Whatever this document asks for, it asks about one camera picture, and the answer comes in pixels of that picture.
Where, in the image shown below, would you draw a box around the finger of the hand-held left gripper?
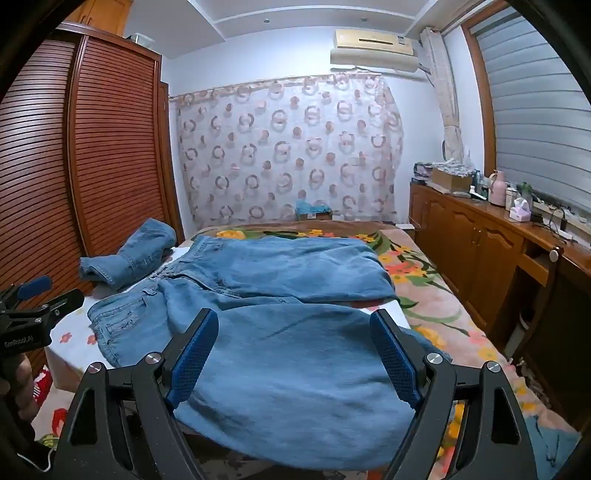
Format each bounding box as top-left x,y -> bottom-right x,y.
0,275 -> 53,315
28,288 -> 85,330

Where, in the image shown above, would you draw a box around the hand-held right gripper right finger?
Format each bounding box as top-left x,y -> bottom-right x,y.
369,309 -> 539,480

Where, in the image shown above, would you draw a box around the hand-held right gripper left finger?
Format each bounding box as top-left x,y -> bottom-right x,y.
53,308 -> 220,480

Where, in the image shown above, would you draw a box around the blue denim pants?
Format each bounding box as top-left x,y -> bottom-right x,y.
88,233 -> 453,462

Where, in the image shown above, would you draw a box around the person's left hand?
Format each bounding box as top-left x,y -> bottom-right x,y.
0,355 -> 35,423

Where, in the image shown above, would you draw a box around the white strawberry print sheet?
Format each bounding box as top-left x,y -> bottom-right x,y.
46,244 -> 413,393

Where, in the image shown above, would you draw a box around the red and white bag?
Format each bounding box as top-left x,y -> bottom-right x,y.
28,364 -> 56,407

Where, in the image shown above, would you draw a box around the folded blue jeans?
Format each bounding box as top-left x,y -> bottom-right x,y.
79,219 -> 178,292

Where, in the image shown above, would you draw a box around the floral blanket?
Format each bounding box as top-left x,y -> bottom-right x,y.
28,220 -> 546,480

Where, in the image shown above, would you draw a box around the brown wooden cabinet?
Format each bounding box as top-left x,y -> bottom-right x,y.
409,180 -> 591,425

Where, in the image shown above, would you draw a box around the brown louvered wooden wardrobe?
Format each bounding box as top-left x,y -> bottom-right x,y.
0,21 -> 185,365

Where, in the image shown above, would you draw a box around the cardboard box with blue cloth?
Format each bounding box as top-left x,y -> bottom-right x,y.
295,199 -> 333,221

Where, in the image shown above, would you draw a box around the dark chair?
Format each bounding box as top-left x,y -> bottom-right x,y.
517,247 -> 591,430

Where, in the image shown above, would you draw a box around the teal cloth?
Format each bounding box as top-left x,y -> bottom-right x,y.
526,413 -> 583,480

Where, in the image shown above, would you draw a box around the open cardboard box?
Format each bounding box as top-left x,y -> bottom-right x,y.
429,164 -> 476,195

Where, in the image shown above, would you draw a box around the pink tissue box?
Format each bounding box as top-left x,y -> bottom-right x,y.
509,198 -> 533,223

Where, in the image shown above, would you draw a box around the pink thermos jug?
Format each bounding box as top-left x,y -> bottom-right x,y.
488,170 -> 508,207

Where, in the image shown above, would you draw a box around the white power strip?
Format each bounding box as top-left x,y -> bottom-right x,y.
532,198 -> 578,241

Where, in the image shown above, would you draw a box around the beige lace curtain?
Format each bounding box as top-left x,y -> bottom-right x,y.
420,28 -> 465,162

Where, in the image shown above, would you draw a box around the light wooden overhead cabinet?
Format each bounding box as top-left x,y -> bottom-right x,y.
65,0 -> 134,38

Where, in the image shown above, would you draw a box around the grey window blind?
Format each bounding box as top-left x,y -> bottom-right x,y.
471,18 -> 591,217

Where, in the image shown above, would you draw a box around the white cable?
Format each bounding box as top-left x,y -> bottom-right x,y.
25,450 -> 54,474

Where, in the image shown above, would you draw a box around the sheer ring-patterned curtain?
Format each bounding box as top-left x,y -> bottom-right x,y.
170,74 -> 404,227

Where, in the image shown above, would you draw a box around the wooden window frame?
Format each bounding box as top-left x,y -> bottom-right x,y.
462,23 -> 498,174

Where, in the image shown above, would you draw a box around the beige wall air conditioner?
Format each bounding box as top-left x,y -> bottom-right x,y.
330,28 -> 430,75

